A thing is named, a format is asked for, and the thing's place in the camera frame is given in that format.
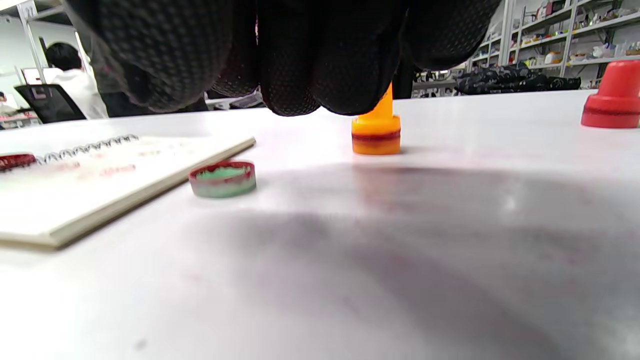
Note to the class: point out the person's right hand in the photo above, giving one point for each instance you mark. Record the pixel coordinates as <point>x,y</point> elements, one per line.
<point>310,50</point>

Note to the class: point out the orange reward stamp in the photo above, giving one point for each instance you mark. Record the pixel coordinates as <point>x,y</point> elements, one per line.
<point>376,135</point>

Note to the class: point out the green stamp cap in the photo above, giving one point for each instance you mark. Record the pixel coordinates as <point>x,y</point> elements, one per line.
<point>222,187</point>

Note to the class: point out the spiral lined notebook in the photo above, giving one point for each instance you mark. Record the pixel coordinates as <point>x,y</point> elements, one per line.
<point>100,190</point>

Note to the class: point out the red reward stamp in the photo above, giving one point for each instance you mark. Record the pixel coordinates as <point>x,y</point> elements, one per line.
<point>615,100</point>

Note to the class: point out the red ink pad base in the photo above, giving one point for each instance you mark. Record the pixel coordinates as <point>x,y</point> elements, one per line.
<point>15,161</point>

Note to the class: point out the black patterned bag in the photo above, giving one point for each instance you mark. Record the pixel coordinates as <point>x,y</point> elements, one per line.
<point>515,80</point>

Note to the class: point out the metal storage shelving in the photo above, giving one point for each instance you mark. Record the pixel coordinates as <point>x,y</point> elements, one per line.
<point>567,35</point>

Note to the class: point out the black background office chair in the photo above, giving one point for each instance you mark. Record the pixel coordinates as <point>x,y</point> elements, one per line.
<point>55,105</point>

